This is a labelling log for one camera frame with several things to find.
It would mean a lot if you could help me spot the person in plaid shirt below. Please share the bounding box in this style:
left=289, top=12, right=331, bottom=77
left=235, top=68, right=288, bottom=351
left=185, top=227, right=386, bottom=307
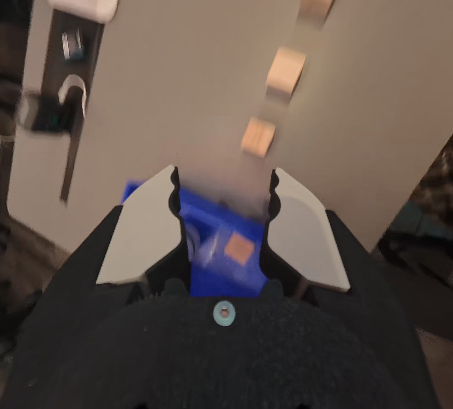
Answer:
left=403, top=138, right=453, bottom=211

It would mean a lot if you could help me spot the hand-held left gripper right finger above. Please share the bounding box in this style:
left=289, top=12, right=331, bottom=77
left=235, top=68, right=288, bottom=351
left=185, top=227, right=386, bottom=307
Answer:
left=260, top=168, right=351, bottom=293

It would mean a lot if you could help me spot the white charger cable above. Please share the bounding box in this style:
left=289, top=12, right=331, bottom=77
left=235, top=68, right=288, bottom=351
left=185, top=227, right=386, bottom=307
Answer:
left=58, top=74, right=88, bottom=120

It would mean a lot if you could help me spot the small black battery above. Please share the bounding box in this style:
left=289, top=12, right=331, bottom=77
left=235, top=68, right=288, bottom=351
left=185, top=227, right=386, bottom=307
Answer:
left=61, top=30, right=86, bottom=61

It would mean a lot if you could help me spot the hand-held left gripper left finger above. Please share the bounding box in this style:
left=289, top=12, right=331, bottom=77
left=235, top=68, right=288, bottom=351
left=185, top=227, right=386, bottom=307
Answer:
left=96, top=165, right=187, bottom=285

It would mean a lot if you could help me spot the blue plastic bin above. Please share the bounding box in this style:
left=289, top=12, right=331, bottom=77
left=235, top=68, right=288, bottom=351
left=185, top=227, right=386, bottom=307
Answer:
left=121, top=178, right=270, bottom=298

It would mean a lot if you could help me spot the black battery charger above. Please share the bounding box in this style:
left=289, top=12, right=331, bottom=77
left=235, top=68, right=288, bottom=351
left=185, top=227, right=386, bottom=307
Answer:
left=19, top=92, right=76, bottom=134

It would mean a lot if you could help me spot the white paper cup green band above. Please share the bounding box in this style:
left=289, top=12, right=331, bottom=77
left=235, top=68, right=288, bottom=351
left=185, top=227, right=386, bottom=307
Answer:
left=187, top=223, right=221, bottom=270

